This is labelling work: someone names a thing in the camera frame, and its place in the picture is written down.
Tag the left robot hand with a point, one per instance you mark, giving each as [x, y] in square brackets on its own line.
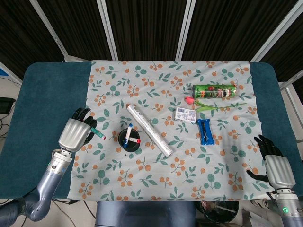
[72, 132]

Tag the green marker pen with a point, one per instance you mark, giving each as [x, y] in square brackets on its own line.
[97, 133]

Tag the black pen holder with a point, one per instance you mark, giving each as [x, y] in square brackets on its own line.
[129, 141]

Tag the red whiteboard marker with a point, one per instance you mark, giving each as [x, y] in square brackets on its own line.
[134, 140]

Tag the blue snack packet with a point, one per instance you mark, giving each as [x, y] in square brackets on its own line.
[205, 132]

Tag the green chips can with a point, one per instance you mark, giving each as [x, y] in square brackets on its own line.
[214, 91]

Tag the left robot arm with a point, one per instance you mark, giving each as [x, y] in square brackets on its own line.
[35, 189]

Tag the pink artificial tulip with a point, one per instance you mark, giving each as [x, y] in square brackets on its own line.
[208, 106]

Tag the black bin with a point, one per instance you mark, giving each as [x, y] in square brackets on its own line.
[220, 212]

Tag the white barcode box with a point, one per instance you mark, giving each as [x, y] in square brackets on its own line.
[185, 116]

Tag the blue whiteboard marker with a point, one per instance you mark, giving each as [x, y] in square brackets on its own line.
[128, 134]

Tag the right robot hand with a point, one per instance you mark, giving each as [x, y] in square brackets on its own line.
[277, 165]

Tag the teal table mat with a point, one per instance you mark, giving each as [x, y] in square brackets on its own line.
[47, 99]

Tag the black device box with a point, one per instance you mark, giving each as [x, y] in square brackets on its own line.
[6, 105]

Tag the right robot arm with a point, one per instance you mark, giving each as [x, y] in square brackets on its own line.
[285, 208]

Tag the silver foil tube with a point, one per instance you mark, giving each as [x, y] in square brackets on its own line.
[149, 130]

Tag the floral tablecloth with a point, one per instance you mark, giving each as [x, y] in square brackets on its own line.
[170, 165]

